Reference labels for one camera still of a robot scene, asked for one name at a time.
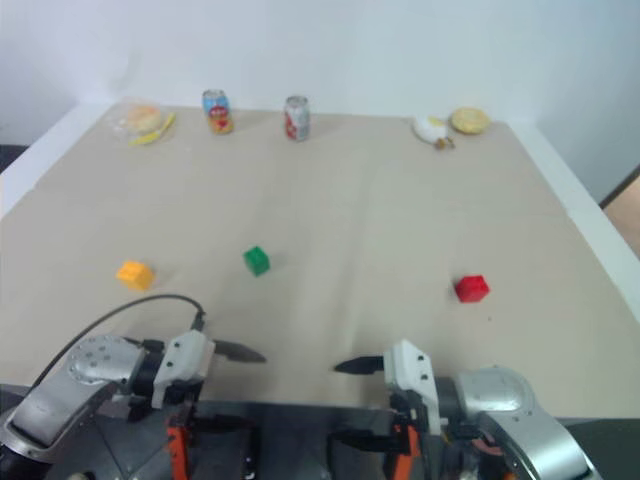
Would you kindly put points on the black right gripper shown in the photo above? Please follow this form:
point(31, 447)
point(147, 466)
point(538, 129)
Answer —
point(407, 412)

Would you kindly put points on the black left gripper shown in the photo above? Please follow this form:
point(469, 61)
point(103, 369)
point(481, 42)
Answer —
point(184, 395)

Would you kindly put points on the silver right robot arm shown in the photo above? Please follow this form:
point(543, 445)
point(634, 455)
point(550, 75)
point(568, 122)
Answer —
point(510, 415)

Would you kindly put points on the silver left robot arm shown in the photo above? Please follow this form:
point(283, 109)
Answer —
point(90, 367)

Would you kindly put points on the dark robot body panel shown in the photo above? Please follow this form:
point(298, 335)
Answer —
point(290, 445)

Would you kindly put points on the green cube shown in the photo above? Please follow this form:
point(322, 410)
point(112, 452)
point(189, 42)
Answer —
point(257, 260)

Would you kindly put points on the yellow cube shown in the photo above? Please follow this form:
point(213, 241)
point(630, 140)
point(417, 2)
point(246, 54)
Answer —
point(134, 275)

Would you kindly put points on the red cube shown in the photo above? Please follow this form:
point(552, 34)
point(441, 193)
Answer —
point(471, 288)

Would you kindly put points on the beige table cover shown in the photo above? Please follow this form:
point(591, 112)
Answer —
point(320, 200)

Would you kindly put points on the yellow banana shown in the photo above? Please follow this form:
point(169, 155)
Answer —
point(150, 136)

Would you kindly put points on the small brown item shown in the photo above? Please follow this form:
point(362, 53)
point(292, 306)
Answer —
point(444, 144)

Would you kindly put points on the blue and yellow drink can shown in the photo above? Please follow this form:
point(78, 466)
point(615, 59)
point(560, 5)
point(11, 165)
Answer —
point(218, 112)

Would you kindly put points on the red and white drink can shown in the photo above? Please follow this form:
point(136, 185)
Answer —
point(297, 119)

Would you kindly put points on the white and yellow toy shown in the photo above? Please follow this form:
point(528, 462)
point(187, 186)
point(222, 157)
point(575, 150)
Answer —
point(427, 129)

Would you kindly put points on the bread in clear plastic wrap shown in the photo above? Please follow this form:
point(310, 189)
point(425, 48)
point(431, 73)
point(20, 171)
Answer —
point(143, 117)

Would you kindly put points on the round yellow bread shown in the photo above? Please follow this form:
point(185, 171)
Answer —
point(470, 120)

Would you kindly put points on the dark object beside table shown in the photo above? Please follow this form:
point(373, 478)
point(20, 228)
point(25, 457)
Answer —
point(11, 157)

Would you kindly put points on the brown wooden furniture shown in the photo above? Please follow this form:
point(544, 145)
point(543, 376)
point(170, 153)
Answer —
point(627, 210)

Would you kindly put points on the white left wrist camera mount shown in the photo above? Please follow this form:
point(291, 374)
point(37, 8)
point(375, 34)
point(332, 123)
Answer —
point(182, 357)

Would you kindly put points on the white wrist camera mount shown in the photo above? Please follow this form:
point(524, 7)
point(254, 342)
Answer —
point(412, 375)
point(182, 357)

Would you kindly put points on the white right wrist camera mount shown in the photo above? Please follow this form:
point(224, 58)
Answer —
point(412, 375)

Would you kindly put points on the orange bracket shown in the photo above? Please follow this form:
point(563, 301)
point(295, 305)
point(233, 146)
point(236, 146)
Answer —
point(177, 450)
point(405, 450)

